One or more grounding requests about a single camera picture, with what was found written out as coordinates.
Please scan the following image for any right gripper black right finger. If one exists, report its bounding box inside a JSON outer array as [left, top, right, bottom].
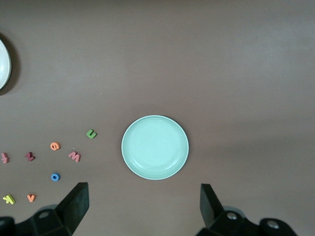
[[196, 183, 297, 236]]

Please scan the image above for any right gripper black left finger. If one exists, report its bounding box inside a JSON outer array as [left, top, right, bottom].
[[0, 182, 89, 236]]

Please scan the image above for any pink foam letter w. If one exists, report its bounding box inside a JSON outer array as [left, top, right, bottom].
[[68, 151, 82, 163]]

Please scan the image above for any yellow foam letter k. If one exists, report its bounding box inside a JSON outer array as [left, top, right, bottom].
[[2, 194, 16, 205]]

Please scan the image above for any light green plate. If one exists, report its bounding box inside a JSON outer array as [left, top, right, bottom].
[[121, 115, 189, 180]]

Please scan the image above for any beige plate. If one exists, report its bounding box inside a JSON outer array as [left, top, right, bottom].
[[0, 39, 12, 90]]

